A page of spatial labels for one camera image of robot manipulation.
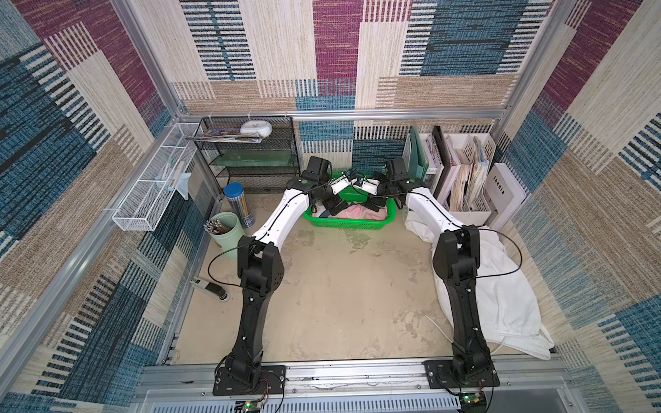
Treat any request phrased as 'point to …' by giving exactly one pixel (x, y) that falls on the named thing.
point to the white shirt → (512, 323)
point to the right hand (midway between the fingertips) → (366, 185)
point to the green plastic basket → (347, 192)
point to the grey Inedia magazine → (503, 194)
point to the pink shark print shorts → (355, 211)
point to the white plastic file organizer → (459, 174)
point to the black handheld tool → (213, 289)
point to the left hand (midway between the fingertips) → (337, 191)
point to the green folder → (418, 161)
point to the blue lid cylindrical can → (234, 193)
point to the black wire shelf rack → (256, 152)
